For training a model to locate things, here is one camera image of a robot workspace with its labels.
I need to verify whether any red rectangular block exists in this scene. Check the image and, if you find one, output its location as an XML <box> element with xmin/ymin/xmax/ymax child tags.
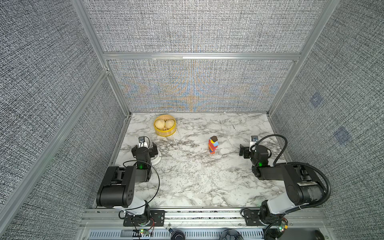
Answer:
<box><xmin>208</xmin><ymin>143</ymin><xmax>217</xmax><ymax>152</ymax></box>

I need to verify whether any brown triangular wood block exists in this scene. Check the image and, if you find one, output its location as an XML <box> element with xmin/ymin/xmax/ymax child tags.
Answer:
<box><xmin>210</xmin><ymin>136</ymin><xmax>218</xmax><ymax>144</ymax></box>

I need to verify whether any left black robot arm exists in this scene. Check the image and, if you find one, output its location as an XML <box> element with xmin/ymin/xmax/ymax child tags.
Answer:
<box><xmin>96</xmin><ymin>143</ymin><xmax>159</xmax><ymax>227</ymax></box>

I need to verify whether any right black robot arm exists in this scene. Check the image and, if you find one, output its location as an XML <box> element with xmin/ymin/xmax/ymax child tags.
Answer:
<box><xmin>239</xmin><ymin>145</ymin><xmax>331</xmax><ymax>225</ymax></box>

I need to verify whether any white alarm clock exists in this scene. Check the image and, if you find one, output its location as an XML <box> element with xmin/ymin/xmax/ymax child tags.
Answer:
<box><xmin>151</xmin><ymin>152</ymin><xmax>162</xmax><ymax>166</ymax></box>

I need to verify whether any left cream bun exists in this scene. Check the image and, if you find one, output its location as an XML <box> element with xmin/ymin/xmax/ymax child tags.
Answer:
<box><xmin>155</xmin><ymin>119</ymin><xmax>165</xmax><ymax>130</ymax></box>

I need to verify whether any cream bun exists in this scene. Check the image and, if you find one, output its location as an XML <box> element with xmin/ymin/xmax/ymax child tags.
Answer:
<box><xmin>165</xmin><ymin>119</ymin><xmax>175</xmax><ymax>130</ymax></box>
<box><xmin>155</xmin><ymin>119</ymin><xmax>165</xmax><ymax>130</ymax></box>

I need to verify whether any yellow bamboo steamer basket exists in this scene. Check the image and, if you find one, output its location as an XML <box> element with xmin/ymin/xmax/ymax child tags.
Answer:
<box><xmin>154</xmin><ymin>115</ymin><xmax>177</xmax><ymax>137</ymax></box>

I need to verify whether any right cream bun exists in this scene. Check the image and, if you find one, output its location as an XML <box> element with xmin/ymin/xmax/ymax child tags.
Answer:
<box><xmin>165</xmin><ymin>119</ymin><xmax>175</xmax><ymax>130</ymax></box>

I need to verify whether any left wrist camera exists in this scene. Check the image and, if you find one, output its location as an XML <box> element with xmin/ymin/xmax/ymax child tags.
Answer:
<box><xmin>138</xmin><ymin>136</ymin><xmax>150</xmax><ymax>149</ymax></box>

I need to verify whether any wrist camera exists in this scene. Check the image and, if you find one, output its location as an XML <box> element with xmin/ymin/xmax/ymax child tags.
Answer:
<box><xmin>249</xmin><ymin>135</ymin><xmax>259</xmax><ymax>151</ymax></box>
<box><xmin>138</xmin><ymin>136</ymin><xmax>150</xmax><ymax>149</ymax></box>

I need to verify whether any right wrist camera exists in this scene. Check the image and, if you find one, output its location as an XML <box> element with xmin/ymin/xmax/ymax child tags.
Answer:
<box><xmin>249</xmin><ymin>135</ymin><xmax>259</xmax><ymax>151</ymax></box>

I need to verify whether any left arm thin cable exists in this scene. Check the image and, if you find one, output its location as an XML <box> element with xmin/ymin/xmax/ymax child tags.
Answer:
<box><xmin>118</xmin><ymin>158</ymin><xmax>161</xmax><ymax>220</ymax></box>

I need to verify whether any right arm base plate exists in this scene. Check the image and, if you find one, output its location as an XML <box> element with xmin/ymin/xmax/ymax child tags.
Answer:
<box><xmin>240</xmin><ymin>208</ymin><xmax>264</xmax><ymax>227</ymax></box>

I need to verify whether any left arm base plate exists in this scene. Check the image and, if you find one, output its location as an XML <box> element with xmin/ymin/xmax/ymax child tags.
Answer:
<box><xmin>123</xmin><ymin>210</ymin><xmax>165</xmax><ymax>228</ymax></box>

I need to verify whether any aluminium front rail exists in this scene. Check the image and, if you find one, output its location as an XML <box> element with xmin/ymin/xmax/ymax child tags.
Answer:
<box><xmin>79</xmin><ymin>207</ymin><xmax>331</xmax><ymax>229</ymax></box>

